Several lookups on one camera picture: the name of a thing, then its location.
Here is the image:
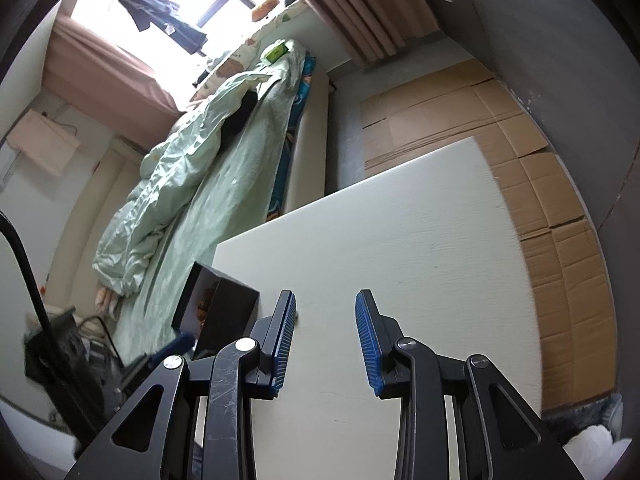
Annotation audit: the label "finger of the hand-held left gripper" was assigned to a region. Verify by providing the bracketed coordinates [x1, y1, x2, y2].
[120, 332, 195, 387]

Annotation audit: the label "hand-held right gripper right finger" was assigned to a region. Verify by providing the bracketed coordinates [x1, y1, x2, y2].
[354, 288, 583, 480]

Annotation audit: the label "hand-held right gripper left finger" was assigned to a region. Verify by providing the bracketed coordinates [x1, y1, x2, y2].
[65, 290, 297, 480]

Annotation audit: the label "pile of bead jewelry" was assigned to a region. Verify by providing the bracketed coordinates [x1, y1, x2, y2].
[195, 282, 221, 332]

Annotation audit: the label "black square box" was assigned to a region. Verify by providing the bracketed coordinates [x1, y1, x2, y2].
[171, 261, 260, 359]

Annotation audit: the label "pink pillow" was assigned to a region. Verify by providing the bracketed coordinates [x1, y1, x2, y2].
[95, 287, 121, 312]

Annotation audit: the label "white low table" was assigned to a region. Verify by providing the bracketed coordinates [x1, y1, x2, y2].
[212, 136, 544, 480]

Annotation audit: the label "light green bed blanket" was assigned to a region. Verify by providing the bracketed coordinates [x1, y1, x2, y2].
[112, 55, 306, 361]

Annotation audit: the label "light green duvet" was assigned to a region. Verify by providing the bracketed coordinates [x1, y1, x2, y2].
[92, 40, 306, 294]

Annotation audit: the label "beige bed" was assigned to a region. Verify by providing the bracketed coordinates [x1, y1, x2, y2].
[50, 52, 333, 361]

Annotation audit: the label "flattened cardboard sheets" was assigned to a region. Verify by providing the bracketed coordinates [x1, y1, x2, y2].
[360, 58, 619, 411]

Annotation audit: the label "beige hanging towel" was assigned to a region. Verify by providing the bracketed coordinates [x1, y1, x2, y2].
[7, 110, 84, 177]

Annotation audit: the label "black cloth item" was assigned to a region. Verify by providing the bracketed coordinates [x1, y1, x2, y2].
[220, 91, 259, 148]

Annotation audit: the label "grey shaggy rug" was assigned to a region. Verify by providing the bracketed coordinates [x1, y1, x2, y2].
[542, 392, 626, 448]

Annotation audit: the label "white cloth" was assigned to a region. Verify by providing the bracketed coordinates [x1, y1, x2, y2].
[562, 425, 633, 466]

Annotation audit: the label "patterned window seat cushion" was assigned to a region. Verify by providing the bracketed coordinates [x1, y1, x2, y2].
[190, 0, 311, 106]

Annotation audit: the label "window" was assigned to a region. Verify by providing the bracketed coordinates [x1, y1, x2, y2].
[70, 0, 301, 97]

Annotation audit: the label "long dark hanging garment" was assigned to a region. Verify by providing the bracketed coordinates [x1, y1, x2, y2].
[117, 0, 209, 54]

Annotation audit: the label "orange plush toy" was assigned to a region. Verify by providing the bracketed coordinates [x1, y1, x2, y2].
[251, 0, 279, 22]

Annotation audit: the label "dark grey wardrobe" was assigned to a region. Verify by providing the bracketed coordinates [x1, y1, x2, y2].
[400, 0, 640, 261]

